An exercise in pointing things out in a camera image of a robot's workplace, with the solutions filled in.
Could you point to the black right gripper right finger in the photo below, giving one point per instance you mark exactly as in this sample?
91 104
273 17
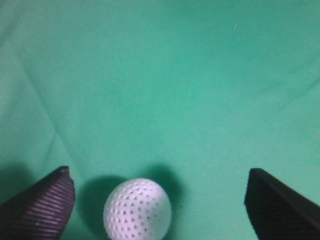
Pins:
278 212

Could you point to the green cloth table cover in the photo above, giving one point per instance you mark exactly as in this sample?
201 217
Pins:
189 93

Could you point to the white dimpled golf ball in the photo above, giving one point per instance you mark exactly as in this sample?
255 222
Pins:
137 209

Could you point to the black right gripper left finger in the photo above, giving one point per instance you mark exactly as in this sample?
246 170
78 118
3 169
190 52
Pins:
42 211

